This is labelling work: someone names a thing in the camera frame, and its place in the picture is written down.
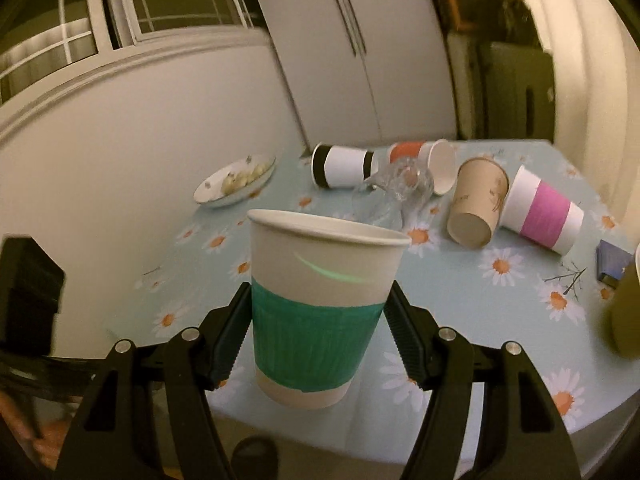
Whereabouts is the teal sleeve paper cup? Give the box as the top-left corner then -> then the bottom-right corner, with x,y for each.
247,209 -> 410,410

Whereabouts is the pink sleeve paper cup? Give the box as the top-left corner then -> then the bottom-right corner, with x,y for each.
500,165 -> 585,256

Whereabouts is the brown kraft paper cup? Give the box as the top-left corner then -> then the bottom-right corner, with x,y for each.
447,157 -> 510,249

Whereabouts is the orange sleeve paper cup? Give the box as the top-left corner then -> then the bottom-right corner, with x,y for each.
387,139 -> 458,196

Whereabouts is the black white paper cup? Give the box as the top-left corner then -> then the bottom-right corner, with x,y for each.
311,144 -> 378,188

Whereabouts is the small dark blue box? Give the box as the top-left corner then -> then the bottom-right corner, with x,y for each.
596,240 -> 634,288

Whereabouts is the white floral bowl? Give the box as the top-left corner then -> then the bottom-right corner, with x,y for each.
193,154 -> 277,209

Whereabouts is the clear glass tumbler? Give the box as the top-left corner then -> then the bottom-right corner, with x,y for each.
352,157 -> 434,231

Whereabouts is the dark green suitcase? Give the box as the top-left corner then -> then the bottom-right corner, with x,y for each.
477,41 -> 555,142

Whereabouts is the cream curtain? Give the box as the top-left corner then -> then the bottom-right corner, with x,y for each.
524,0 -> 639,240

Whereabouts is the white wardrobe cabinet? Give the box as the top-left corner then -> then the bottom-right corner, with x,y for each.
258,0 -> 457,146

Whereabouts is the window with white frame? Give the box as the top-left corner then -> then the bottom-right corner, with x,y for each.
1,0 -> 266,102

